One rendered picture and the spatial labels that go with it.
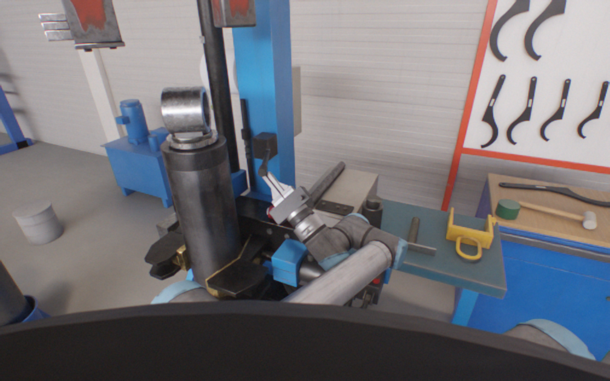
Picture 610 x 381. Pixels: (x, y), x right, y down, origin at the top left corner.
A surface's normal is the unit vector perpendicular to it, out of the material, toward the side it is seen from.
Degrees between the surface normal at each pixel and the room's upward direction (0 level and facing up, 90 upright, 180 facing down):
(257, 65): 90
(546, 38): 90
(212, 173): 90
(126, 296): 0
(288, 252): 0
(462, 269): 0
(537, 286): 90
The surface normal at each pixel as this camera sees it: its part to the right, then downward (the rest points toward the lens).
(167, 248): -0.01, -0.87
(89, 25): 0.53, 0.41
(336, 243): 0.43, -0.50
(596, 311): -0.42, 0.45
